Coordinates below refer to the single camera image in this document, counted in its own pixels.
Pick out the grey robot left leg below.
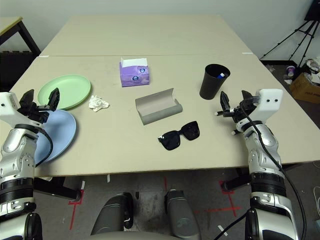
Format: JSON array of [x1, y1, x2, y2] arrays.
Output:
[[91, 192, 136, 237]]

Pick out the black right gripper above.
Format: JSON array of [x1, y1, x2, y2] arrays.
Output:
[[219, 90, 258, 123]]

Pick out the black foam floor mat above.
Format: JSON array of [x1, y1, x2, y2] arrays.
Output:
[[0, 51, 38, 91]]

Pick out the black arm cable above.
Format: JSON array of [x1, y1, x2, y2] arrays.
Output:
[[24, 124, 55, 167], [239, 99, 310, 240]]

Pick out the purple tissue pack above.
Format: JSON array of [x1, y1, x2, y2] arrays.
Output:
[[119, 56, 152, 88]]

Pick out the brown cardboard box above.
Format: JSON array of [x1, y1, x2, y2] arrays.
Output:
[[289, 72, 320, 105]]

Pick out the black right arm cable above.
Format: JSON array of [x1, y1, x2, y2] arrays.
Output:
[[239, 99, 310, 240]]

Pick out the black plastic cup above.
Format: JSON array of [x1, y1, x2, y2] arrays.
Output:
[[199, 63, 231, 100]]

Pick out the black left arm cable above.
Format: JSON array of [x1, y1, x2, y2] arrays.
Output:
[[24, 124, 55, 167]]

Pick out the wooden side table black frame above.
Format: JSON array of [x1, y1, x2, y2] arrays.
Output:
[[0, 16, 42, 57]]

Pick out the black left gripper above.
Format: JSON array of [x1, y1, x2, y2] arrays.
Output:
[[18, 87, 61, 125]]

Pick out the white tissue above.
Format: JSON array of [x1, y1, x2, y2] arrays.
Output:
[[88, 95, 110, 113]]

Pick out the blue plastic plate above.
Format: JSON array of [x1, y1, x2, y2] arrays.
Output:
[[31, 108, 77, 168]]

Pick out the grey glasses case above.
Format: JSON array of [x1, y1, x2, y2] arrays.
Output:
[[135, 87, 183, 126]]

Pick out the black sunglasses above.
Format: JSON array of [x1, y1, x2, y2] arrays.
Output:
[[157, 120, 201, 151]]

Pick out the grey robot right leg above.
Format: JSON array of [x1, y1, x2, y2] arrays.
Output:
[[163, 189, 202, 240]]

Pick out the green plastic plate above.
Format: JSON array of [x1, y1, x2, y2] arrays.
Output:
[[37, 74, 92, 111]]

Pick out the black tripod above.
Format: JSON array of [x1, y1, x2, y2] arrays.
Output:
[[259, 0, 320, 68]]

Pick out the red floor tape mark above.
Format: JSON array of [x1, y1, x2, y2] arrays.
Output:
[[199, 179, 243, 218], [68, 189, 85, 231]]

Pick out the grey robot leg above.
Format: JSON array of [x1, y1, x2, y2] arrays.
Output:
[[163, 189, 202, 240], [91, 192, 136, 237]]

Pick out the black table foot bar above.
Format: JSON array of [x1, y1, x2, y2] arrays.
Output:
[[222, 174, 253, 193], [33, 176, 82, 201]]

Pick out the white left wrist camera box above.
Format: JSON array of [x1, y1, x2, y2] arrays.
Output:
[[0, 91, 20, 126]]

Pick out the white crumpled paper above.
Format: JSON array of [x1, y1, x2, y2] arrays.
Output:
[[306, 58, 320, 76]]

